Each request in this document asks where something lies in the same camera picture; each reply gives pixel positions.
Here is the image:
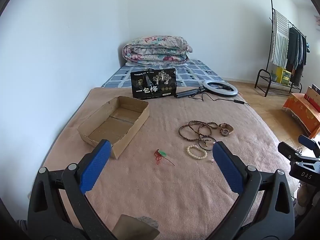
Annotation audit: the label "brown flat card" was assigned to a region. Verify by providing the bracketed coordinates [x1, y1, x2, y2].
[111, 214, 160, 240]

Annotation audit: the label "red brown box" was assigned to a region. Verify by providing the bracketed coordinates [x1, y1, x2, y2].
[304, 84, 320, 113]

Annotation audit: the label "blue checked bedsheet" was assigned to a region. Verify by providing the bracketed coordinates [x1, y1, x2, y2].
[101, 59, 224, 88]

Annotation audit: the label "rose gold wrist watch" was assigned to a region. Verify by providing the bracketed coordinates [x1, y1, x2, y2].
[218, 123, 234, 136]

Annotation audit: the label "person's right hand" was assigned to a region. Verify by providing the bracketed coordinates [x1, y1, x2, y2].
[297, 184, 313, 207]

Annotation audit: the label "green pendant with red cord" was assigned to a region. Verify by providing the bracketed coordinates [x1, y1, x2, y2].
[154, 149, 175, 167]

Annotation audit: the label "white ring light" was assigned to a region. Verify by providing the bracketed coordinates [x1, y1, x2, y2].
[202, 80, 239, 97]

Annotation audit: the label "folded floral quilt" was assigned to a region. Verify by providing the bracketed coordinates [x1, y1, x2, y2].
[122, 36, 193, 63]

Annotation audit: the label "cardboard box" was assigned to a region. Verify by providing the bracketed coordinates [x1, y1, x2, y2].
[77, 96, 150, 160]

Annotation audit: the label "long brown wooden bead necklace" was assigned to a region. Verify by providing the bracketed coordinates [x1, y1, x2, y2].
[178, 120, 218, 140]

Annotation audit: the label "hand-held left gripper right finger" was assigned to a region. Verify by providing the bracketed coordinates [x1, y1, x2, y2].
[200, 141, 296, 240]

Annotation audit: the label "dark hanging clothes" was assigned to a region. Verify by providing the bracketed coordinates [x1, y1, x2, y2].
[286, 26, 310, 85]

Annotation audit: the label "black metal clothes rack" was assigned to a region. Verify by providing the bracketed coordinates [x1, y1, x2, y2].
[254, 0, 308, 97]

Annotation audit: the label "black folded tripod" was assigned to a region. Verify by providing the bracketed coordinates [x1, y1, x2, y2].
[175, 86, 208, 99]

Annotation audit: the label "dark blue thin bangle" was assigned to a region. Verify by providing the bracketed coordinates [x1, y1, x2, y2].
[198, 137, 217, 152]

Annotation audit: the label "white bead bracelet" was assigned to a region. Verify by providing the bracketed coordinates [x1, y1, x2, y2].
[186, 144, 208, 159]

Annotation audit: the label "yellow box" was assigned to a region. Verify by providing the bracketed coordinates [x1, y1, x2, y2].
[275, 66, 292, 85]

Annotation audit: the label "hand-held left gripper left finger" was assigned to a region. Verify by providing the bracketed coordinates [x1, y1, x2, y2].
[28, 139, 118, 240]

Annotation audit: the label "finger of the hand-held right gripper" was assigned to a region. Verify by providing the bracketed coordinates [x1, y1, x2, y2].
[278, 141, 305, 165]
[298, 134, 320, 156]

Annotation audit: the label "black snack bag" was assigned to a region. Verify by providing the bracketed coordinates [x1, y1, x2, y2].
[130, 68, 177, 99]

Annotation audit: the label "pink blanket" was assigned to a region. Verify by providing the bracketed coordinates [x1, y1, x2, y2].
[41, 86, 300, 240]

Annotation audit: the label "striped hanging towel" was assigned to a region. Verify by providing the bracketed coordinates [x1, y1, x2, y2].
[271, 9, 290, 66]

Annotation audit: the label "orange patterned cloth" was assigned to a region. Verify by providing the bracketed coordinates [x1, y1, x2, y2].
[282, 93, 320, 139]

